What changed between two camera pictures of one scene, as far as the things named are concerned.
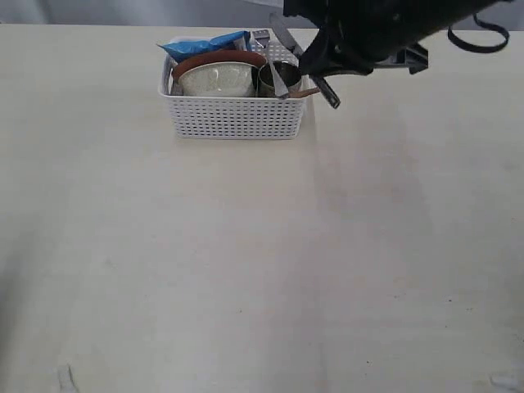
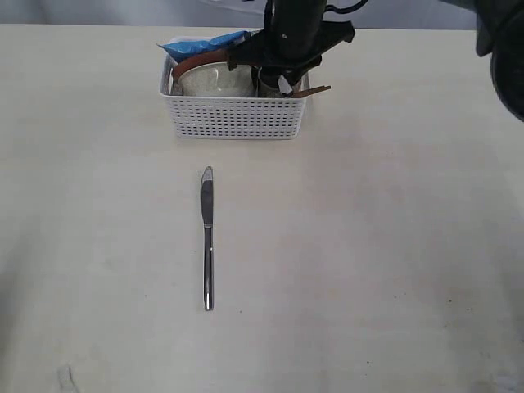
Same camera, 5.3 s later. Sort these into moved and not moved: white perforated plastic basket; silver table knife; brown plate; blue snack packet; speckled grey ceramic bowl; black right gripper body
Moved: black right gripper body; silver table knife
Not moved: brown plate; white perforated plastic basket; blue snack packet; speckled grey ceramic bowl
